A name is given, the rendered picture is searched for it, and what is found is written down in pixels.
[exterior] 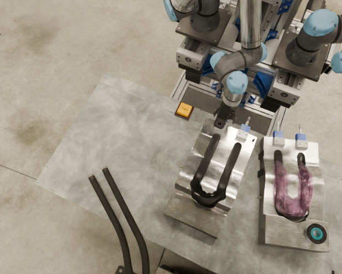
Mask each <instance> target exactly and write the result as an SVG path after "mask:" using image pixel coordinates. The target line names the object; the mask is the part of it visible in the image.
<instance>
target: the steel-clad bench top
mask: <svg viewBox="0 0 342 274"><path fill-rule="evenodd" d="M179 104H180V101H178V100H176V99H173V98H171V97H168V96H165V95H163V94H160V93H158V92H156V91H153V90H151V89H148V88H146V87H143V86H141V85H139V84H136V83H133V82H131V81H128V80H126V79H123V78H121V77H118V76H116V75H114V74H111V73H109V72H105V74H104V75H103V77H102V78H101V80H100V82H99V83H98V84H97V86H96V88H95V89H94V91H93V92H92V94H91V96H90V97H89V99H88V100H87V102H86V103H85V105H84V106H83V108H82V110H81V111H80V113H79V114H78V116H77V118H76V119H75V121H74V122H73V124H72V126H71V127H70V129H69V130H68V132H67V133H66V135H65V136H64V138H63V139H62V141H61V143H60V144H59V146H58V147H57V149H56V150H55V152H54V153H53V155H52V157H51V158H50V160H49V161H48V163H47V165H46V166H45V168H44V169H43V171H42V172H41V174H40V175H39V177H38V179H37V180H36V182H35V184H36V185H38V186H40V187H42V188H44V189H46V190H48V191H50V192H52V193H54V194H56V195H58V196H60V197H62V198H64V199H66V200H68V201H70V202H72V203H74V204H76V205H78V206H80V207H83V208H85V209H87V210H89V211H91V212H93V213H95V214H97V215H99V216H101V217H103V218H105V219H107V220H109V221H111V220H110V219H109V217H108V215H107V213H106V211H105V209H104V208H103V206H102V204H101V201H100V199H99V198H98V196H97V194H96V192H95V190H94V188H93V187H92V185H91V183H90V181H89V179H88V175H90V174H94V176H95V178H96V180H97V182H98V183H99V185H100V187H101V189H102V191H103V193H104V195H105V197H106V198H107V200H108V202H109V204H110V206H111V208H112V210H113V211H114V213H115V215H116V217H117V219H118V221H119V223H120V225H121V227H123V228H125V229H127V230H129V231H131V232H132V230H131V228H130V226H129V224H128V222H127V220H126V218H125V216H124V214H123V212H122V210H121V208H120V206H119V204H118V202H117V200H116V198H115V196H114V194H113V192H112V190H111V188H110V186H109V184H108V182H107V180H106V178H105V176H104V174H103V172H102V170H101V168H102V167H104V166H107V168H108V170H109V172H110V174H111V176H112V177H113V179H114V181H115V183H116V185H117V187H118V189H119V191H120V193H121V195H122V197H123V199H124V201H125V203H126V205H127V207H128V209H129V211H130V212H131V214H132V216H133V218H134V220H135V222H136V224H137V226H138V228H139V229H140V232H141V234H142V236H143V238H145V239H147V240H149V241H151V242H153V243H155V244H157V245H159V246H162V247H164V248H166V249H168V250H170V251H172V252H174V253H176V254H178V255H180V256H182V257H184V258H186V259H188V260H190V261H192V262H194V263H196V264H198V265H200V266H203V267H205V268H206V269H208V270H210V271H212V272H215V273H217V274H332V271H334V274H342V166H339V165H337V164H334V163H332V162H330V161H327V160H324V159H322V158H319V166H320V170H321V173H322V176H323V178H324V183H325V194H324V222H328V232H329V251H330V252H322V253H316V252H309V251H301V250H293V249H289V248H281V247H273V246H266V245H259V244H258V235H259V199H257V196H259V191H260V177H258V171H259V170H260V159H259V160H258V154H259V153H260V146H261V139H262V138H263V137H264V136H265V135H263V134H260V133H257V132H255V131H252V130H249V134H250V135H253V136H255V137H257V140H256V143H255V145H254V148H253V150H252V153H251V155H250V158H249V160H248V163H247V165H246V168H245V171H244V174H243V176H242V179H241V182H240V185H239V189H238V192H237V195H236V198H235V200H234V203H233V205H232V208H231V210H230V211H229V212H228V214H227V216H226V219H225V221H224V224H223V226H222V229H221V232H220V235H219V237H218V238H217V239H214V238H212V237H210V236H208V235H206V234H204V233H202V232H200V231H198V230H196V229H193V228H191V227H189V226H187V225H185V224H183V223H181V222H179V221H177V220H175V219H172V218H170V217H168V216H166V215H164V213H163V212H164V210H165V207H166V205H167V203H168V201H169V199H170V197H171V194H172V192H173V190H174V188H175V182H176V180H177V178H178V176H179V173H180V171H181V169H182V168H180V166H184V164H185V162H186V160H187V158H188V156H189V154H190V152H191V150H192V148H193V146H194V143H195V141H196V139H197V137H198V135H199V133H200V130H201V128H202V126H203V124H204V122H205V120H206V117H208V118H211V119H213V120H215V119H214V115H213V114H210V113H208V112H206V111H203V110H201V109H198V108H195V107H194V111H193V112H192V114H191V116H190V118H189V121H187V120H184V119H182V118H180V117H177V116H175V112H176V110H177V108H178V106H179Z"/></svg>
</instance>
